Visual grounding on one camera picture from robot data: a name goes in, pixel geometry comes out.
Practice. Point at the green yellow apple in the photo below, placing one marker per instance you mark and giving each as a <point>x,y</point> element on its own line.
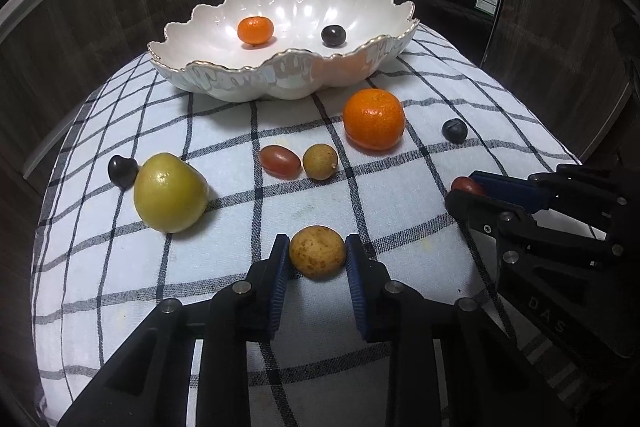
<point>169,194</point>

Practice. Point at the small tan longan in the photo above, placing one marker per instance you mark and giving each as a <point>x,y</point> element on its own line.
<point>320,162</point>

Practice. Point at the white scalloped ceramic bowl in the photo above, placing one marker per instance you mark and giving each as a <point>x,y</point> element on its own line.
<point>205,55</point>

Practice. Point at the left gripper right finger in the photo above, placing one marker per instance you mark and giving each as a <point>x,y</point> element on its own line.
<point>371,303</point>

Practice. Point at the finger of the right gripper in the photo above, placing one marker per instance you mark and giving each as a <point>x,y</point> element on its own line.
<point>511,224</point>
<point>540,191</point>

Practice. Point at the large orange mandarin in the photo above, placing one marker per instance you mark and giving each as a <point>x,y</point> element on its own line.
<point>374,119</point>

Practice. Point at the dark grape beside apple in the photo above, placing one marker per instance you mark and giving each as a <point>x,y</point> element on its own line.
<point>122,171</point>

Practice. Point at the red grape tomato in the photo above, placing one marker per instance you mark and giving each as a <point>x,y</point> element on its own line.
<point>468,185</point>
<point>280,162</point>

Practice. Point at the black white checkered cloth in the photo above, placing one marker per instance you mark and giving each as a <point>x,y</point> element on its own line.
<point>99,270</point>

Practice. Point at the small orange mandarin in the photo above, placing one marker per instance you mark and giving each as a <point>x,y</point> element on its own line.
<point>255,30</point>

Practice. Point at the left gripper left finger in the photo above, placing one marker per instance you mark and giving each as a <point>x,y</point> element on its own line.
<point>269,279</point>

